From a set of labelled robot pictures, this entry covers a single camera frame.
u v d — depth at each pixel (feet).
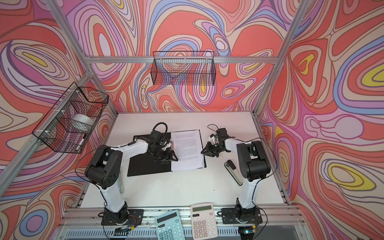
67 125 2.43
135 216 2.40
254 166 1.68
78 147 2.31
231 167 2.83
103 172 1.60
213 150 2.84
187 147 3.26
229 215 2.42
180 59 2.88
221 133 2.68
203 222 2.31
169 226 2.27
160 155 2.68
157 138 2.60
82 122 2.30
